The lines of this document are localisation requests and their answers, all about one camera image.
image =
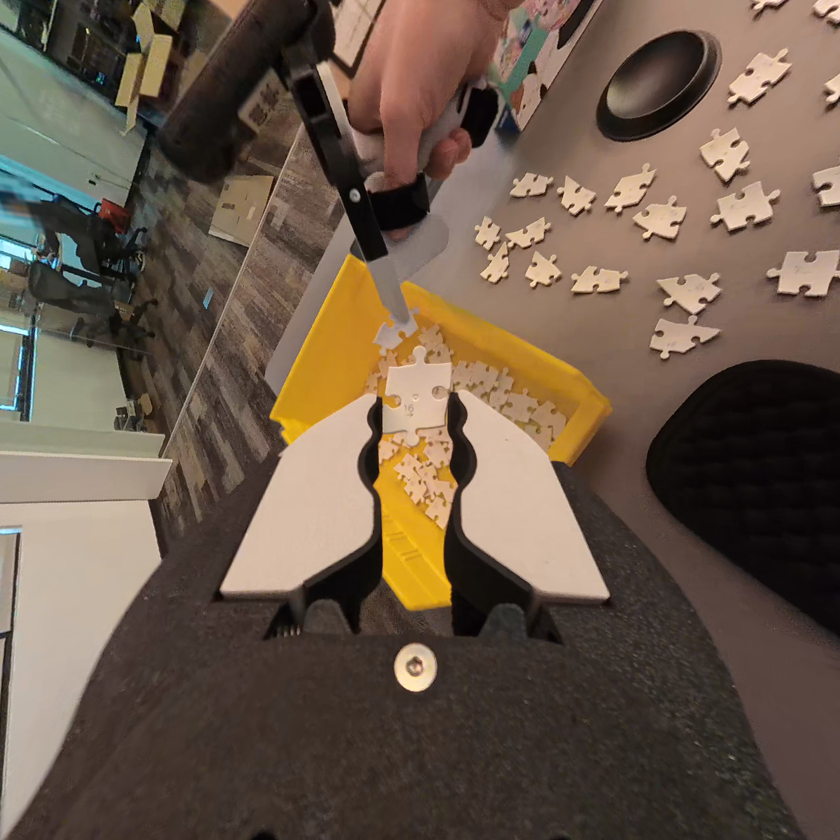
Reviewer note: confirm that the colourful puzzle box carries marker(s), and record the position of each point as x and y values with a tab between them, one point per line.
532	53

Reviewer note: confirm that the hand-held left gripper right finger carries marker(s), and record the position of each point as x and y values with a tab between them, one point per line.
525	525

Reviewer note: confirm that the open cardboard box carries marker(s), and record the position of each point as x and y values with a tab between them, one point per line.
147	53

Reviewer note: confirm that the spread of white jigsaw pieces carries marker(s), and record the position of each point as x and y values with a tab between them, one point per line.
656	217

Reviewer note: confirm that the white jigsaw piece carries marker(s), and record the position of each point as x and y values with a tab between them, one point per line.
418	394
397	334

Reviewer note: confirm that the pile of puzzle pieces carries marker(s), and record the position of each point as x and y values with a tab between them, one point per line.
499	394

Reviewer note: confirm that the black office chair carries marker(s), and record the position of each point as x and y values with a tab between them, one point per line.
79	282
79	223

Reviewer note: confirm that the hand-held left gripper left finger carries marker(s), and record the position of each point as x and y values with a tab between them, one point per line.
302	525

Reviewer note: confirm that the flat cardboard sheet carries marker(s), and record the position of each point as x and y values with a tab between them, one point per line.
243	210

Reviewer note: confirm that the yellow plastic bin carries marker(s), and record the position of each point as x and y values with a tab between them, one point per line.
315	368

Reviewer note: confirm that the black quilted pad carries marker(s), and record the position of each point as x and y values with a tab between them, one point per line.
755	486

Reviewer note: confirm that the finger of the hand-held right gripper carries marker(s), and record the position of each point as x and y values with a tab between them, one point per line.
390	292

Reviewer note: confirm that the person's right hand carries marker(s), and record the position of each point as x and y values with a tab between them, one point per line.
420	79

